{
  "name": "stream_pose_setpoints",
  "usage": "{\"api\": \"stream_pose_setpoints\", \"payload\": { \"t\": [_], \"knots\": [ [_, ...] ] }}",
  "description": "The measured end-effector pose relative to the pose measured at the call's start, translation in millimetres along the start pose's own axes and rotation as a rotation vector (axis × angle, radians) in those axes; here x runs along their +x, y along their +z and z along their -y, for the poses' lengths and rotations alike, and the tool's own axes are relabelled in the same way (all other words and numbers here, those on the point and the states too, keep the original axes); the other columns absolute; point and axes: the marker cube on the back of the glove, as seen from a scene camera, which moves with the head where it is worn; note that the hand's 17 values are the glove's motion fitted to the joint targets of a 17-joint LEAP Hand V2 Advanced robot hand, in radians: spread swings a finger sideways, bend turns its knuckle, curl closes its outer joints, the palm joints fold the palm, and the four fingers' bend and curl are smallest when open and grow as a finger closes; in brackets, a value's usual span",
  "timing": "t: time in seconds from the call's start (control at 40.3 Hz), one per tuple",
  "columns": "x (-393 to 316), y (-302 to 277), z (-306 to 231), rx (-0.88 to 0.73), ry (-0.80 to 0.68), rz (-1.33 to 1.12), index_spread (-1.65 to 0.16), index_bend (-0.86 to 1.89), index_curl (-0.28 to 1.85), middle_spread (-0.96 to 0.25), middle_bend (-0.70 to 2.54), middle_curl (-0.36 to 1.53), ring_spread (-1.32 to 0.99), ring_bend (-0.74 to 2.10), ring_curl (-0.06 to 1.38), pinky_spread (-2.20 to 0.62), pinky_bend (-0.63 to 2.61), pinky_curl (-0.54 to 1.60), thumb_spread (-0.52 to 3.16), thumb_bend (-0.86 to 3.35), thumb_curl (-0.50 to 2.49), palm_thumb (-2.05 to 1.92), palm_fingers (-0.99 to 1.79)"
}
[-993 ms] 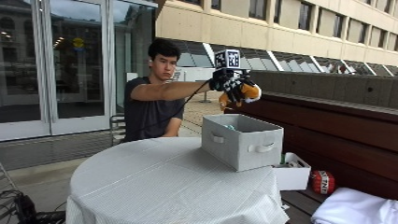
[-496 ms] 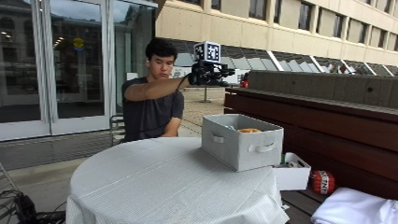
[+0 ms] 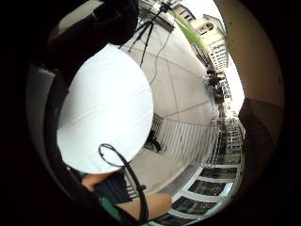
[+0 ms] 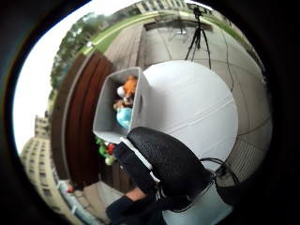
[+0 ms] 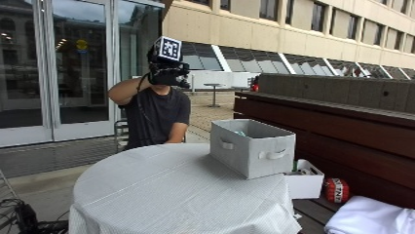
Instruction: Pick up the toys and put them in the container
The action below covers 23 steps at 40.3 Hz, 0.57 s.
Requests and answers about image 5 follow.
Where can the round pedestal table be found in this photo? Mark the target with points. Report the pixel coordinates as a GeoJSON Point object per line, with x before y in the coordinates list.
{"type": "Point", "coordinates": [215, 94]}

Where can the the person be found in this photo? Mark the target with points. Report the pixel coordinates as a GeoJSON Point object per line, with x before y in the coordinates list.
{"type": "Point", "coordinates": [158, 113]}

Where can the red and white ball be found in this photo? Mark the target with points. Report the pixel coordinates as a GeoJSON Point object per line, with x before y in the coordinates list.
{"type": "Point", "coordinates": [337, 190]}

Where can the white marker cube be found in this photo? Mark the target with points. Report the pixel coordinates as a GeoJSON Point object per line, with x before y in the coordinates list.
{"type": "Point", "coordinates": [168, 48]}

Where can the white plastic crate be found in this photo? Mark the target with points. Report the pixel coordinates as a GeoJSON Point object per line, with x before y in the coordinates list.
{"type": "Point", "coordinates": [305, 182]}

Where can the glass door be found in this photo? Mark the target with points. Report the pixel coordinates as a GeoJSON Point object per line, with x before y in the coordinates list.
{"type": "Point", "coordinates": [82, 68]}

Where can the dark wooden bench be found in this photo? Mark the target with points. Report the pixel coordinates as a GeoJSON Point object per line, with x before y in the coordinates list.
{"type": "Point", "coordinates": [346, 136]}

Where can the grey fabric storage box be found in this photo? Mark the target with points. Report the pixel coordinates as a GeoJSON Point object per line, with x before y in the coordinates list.
{"type": "Point", "coordinates": [253, 149]}

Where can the white striped tablecloth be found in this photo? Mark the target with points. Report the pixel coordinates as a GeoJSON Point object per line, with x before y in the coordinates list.
{"type": "Point", "coordinates": [174, 191]}

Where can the metal chair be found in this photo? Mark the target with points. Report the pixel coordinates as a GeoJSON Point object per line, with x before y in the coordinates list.
{"type": "Point", "coordinates": [122, 134]}

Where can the white cloth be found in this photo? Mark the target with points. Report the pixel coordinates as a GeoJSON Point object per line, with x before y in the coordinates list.
{"type": "Point", "coordinates": [372, 216]}

